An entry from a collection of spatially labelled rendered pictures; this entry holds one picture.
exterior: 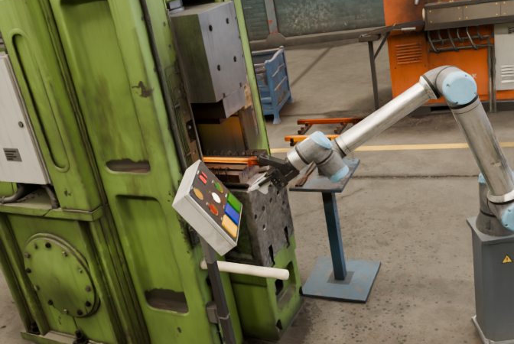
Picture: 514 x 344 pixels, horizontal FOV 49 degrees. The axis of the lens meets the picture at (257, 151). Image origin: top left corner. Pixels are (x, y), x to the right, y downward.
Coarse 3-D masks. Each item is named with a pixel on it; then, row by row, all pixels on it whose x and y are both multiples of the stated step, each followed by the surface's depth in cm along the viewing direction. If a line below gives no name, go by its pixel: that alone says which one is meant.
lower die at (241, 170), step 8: (208, 168) 286; (216, 168) 283; (224, 168) 281; (232, 168) 279; (240, 168) 277; (248, 168) 281; (256, 168) 288; (216, 176) 279; (224, 176) 277; (232, 176) 275; (240, 176) 274; (248, 176) 281
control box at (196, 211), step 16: (192, 176) 224; (208, 176) 235; (192, 192) 212; (208, 192) 225; (224, 192) 239; (176, 208) 210; (192, 208) 210; (208, 208) 215; (224, 208) 228; (240, 208) 242; (192, 224) 213; (208, 224) 212; (208, 240) 215; (224, 240) 215
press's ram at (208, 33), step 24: (192, 24) 244; (216, 24) 254; (192, 48) 249; (216, 48) 254; (240, 48) 272; (192, 72) 254; (216, 72) 255; (240, 72) 273; (192, 96) 260; (216, 96) 255
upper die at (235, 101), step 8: (240, 88) 273; (232, 96) 266; (240, 96) 273; (192, 104) 268; (200, 104) 266; (208, 104) 264; (216, 104) 262; (224, 104) 261; (232, 104) 266; (240, 104) 273; (200, 112) 268; (208, 112) 266; (216, 112) 264; (224, 112) 262; (232, 112) 267
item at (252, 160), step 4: (204, 160) 293; (208, 160) 292; (212, 160) 291; (216, 160) 289; (220, 160) 288; (224, 160) 287; (228, 160) 286; (232, 160) 285; (236, 160) 284; (240, 160) 283; (244, 160) 282; (248, 160) 279; (252, 160) 279; (256, 160) 278; (252, 164) 280; (256, 164) 279; (260, 164) 278; (264, 164) 277
